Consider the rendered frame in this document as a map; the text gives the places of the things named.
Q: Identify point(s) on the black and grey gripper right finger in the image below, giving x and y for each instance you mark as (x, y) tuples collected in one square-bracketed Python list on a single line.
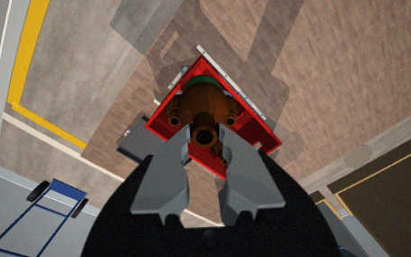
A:
[(256, 183)]

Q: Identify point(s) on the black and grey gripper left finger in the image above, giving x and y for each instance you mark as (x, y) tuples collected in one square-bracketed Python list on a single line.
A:
[(158, 186)]

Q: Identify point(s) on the red crate with dividers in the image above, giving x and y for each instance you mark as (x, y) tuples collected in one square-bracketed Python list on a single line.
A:
[(248, 126)]

